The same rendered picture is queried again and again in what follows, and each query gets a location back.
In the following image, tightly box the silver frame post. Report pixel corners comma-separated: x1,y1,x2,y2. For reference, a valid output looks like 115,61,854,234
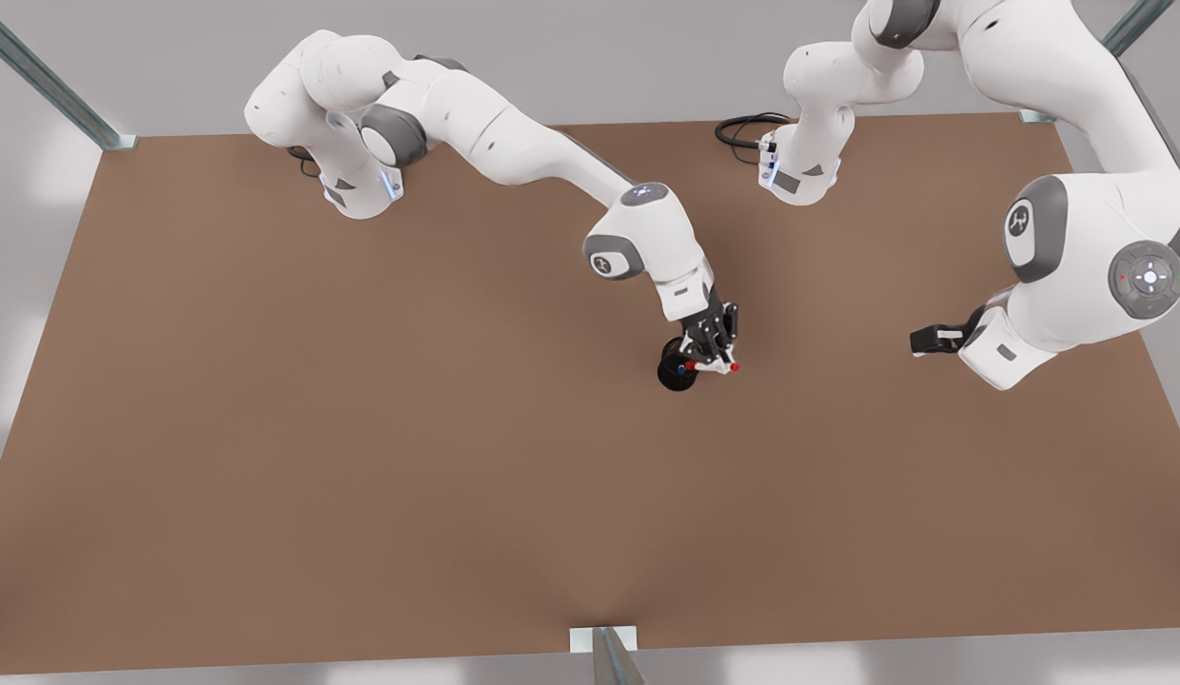
1018,0,1175,126
0,8,139,152
569,625,649,685

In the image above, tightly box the small black round object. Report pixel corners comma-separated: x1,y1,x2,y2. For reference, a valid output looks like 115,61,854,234
658,346,702,393

